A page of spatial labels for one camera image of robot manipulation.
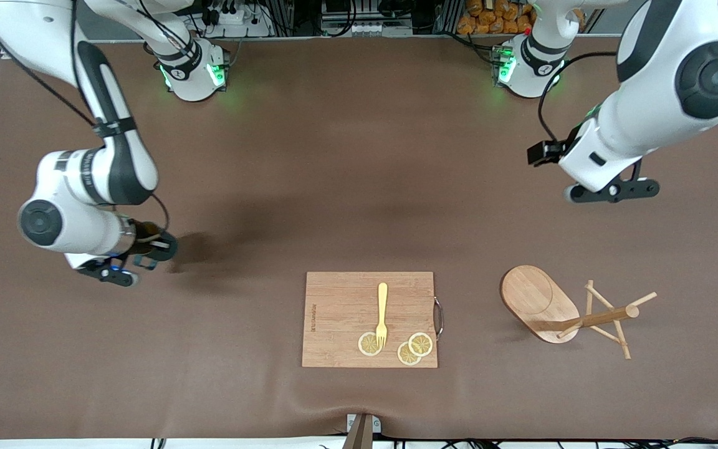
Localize wooden mug rack with pegs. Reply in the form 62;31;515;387
500;265;658;360

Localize pile of orange buns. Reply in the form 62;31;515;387
457;0;537;35

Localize brown table mat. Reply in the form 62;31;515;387
0;34;718;440

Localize white power strip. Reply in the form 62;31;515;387
350;21;413;37
205;7;272;38

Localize yellow plastic fork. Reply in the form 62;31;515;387
376;282;389;349

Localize lemon slice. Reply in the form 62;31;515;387
358;332;385;357
397;342;423;367
408;332;434;357

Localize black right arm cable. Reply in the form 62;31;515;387
0;0;171;243

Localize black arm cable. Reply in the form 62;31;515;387
538;52;618;144
0;0;171;243

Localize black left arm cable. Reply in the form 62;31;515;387
538;52;618;144

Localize bamboo cutting board, metal handle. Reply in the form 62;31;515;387
302;271;444;369

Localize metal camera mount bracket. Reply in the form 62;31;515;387
342;413;382;449

